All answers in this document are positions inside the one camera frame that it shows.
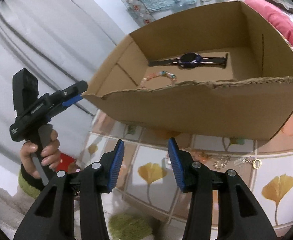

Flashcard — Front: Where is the multicolour bead bracelet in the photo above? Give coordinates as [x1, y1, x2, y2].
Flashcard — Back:
[140, 70, 178, 88]

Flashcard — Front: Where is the green fuzzy sleeve forearm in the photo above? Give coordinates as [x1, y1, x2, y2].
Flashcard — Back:
[18, 164, 45, 199]

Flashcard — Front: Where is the person's left hand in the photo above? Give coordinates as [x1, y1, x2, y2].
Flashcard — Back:
[20, 125, 61, 185]

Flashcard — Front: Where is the white grey curtain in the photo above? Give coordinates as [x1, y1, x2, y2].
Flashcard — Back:
[0, 0, 134, 163]

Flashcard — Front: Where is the patchwork fabric panel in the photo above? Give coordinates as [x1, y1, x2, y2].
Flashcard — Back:
[126, 0, 155, 27]

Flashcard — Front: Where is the black purple wrist watch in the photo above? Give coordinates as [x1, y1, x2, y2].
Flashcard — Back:
[148, 53, 229, 69]

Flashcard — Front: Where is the brown cardboard box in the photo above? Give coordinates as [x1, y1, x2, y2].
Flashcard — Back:
[83, 2, 293, 140]

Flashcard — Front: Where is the pink floral quilt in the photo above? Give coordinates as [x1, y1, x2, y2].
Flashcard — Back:
[238, 0, 293, 49]

